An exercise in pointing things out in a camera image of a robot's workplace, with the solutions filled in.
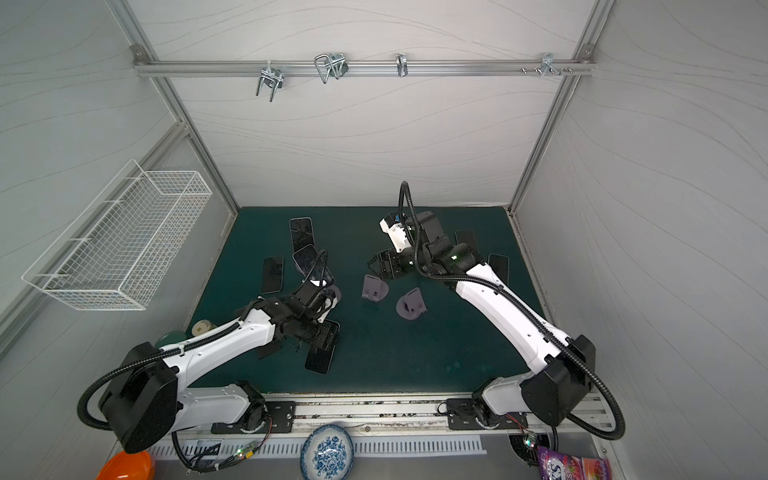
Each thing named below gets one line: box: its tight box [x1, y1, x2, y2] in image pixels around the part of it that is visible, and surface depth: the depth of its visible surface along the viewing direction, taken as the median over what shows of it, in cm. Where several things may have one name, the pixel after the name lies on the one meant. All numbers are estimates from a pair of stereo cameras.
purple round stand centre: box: [361, 274, 389, 302], surface depth 95 cm
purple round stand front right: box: [396, 287, 428, 321], surface depth 90 cm
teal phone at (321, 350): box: [304, 320, 341, 375], surface depth 76 cm
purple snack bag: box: [538, 446, 613, 480], surface depth 66 cm
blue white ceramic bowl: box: [300, 424, 354, 480], surface depth 69 cm
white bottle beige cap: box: [191, 319, 217, 336], surface depth 80 cm
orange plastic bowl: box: [96, 450, 154, 480], surface depth 65 cm
